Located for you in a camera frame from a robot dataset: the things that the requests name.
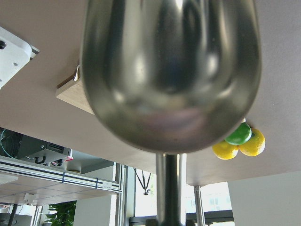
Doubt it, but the steel ice scoop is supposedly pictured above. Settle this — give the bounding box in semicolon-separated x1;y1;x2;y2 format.
80;0;261;226

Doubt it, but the bamboo cutting board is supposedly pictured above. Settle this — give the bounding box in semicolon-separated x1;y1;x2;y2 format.
55;63;246;124

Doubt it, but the yellow lemon near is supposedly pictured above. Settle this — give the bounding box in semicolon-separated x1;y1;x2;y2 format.
212;140;239;160

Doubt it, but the yellow lemon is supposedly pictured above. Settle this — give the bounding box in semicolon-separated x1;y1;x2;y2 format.
212;140;239;160
238;128;266;157

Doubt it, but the green lime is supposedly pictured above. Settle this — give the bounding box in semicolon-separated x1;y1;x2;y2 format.
225;122;252;145

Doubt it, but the yellow lemon far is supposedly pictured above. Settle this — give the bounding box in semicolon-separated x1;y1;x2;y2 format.
238;128;266;157

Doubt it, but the black control box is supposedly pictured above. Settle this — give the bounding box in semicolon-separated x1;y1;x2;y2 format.
17;135;71;164

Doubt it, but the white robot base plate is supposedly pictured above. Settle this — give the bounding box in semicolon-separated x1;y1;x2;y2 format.
0;27;40;87

